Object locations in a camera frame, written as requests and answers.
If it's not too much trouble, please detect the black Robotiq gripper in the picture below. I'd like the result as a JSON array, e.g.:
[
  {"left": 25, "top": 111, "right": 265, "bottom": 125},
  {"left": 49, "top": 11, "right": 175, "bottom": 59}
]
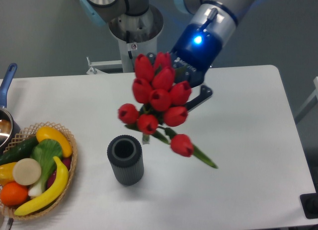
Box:
[{"left": 146, "top": 24, "right": 222, "bottom": 112}]

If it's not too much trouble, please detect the red tulip bouquet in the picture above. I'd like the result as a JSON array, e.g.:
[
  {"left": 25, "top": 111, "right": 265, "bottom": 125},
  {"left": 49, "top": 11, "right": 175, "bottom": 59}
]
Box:
[{"left": 118, "top": 52, "right": 217, "bottom": 168}]

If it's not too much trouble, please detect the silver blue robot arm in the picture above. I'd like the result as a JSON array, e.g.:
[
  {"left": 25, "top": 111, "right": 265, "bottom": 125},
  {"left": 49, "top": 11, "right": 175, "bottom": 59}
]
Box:
[{"left": 79, "top": 0, "right": 255, "bottom": 110}]

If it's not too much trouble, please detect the grey ribbed vase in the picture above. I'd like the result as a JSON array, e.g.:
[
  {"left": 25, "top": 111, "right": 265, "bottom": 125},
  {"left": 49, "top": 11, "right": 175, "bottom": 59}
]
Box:
[{"left": 107, "top": 135, "right": 144, "bottom": 186}]

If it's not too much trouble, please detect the dark red vegetable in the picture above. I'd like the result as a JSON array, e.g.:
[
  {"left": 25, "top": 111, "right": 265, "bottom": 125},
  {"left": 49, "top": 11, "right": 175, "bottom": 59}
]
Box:
[{"left": 46, "top": 157, "right": 72, "bottom": 189}]

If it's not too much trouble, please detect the yellow squash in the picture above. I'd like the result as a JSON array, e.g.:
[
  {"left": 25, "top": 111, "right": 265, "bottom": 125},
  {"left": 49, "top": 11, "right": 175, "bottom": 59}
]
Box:
[{"left": 36, "top": 126, "right": 73, "bottom": 158}]

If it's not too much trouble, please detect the green bok choy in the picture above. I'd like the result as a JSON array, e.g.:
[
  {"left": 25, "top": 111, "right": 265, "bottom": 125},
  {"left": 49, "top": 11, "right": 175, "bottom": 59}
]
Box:
[{"left": 28, "top": 139, "right": 63, "bottom": 198}]

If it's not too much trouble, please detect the woven wicker basket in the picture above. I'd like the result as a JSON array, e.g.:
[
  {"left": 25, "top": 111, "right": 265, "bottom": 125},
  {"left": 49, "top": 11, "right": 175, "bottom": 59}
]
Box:
[{"left": 0, "top": 122, "right": 78, "bottom": 221}]

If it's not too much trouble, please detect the yellow banana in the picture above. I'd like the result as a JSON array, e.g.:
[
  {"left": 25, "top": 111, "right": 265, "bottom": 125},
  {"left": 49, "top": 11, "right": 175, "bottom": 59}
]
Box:
[{"left": 14, "top": 156, "right": 69, "bottom": 216}]

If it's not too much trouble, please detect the green cucumber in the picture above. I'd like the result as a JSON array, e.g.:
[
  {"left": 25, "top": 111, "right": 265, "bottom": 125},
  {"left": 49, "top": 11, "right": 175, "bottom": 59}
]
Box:
[{"left": 0, "top": 136, "right": 39, "bottom": 165}]

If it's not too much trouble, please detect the beige round disc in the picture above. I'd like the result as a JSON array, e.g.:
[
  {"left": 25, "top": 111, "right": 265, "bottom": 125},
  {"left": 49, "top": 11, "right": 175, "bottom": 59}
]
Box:
[{"left": 12, "top": 158, "right": 42, "bottom": 186}]

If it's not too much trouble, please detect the black device at table edge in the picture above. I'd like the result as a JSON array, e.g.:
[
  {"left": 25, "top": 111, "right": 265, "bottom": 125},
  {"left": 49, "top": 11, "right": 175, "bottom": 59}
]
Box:
[{"left": 300, "top": 193, "right": 318, "bottom": 219}]

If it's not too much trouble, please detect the yellow bell pepper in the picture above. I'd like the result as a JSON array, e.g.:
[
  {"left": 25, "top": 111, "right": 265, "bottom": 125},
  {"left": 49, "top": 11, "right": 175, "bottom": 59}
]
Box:
[{"left": 0, "top": 162, "right": 16, "bottom": 186}]

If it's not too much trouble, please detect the orange fruit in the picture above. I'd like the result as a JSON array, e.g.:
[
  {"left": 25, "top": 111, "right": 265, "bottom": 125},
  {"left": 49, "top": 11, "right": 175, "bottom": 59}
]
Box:
[{"left": 0, "top": 182, "right": 28, "bottom": 206}]

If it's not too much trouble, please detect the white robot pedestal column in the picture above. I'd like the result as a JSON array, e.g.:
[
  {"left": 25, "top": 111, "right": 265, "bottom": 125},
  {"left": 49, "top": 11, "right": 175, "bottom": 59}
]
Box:
[{"left": 108, "top": 5, "right": 163, "bottom": 73}]

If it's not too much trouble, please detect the white metal base frame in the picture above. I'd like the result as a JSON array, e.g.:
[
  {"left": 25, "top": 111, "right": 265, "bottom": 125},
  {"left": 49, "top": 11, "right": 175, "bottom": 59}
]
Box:
[{"left": 86, "top": 56, "right": 134, "bottom": 75}]

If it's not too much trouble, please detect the white frame at right edge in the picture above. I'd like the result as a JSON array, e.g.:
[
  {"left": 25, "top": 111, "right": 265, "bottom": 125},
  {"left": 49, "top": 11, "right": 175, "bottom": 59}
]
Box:
[{"left": 294, "top": 77, "right": 318, "bottom": 125}]

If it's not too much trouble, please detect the blue handled saucepan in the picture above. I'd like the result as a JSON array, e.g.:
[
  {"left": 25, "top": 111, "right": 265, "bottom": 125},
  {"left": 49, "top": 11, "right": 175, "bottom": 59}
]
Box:
[{"left": 0, "top": 63, "right": 20, "bottom": 155}]

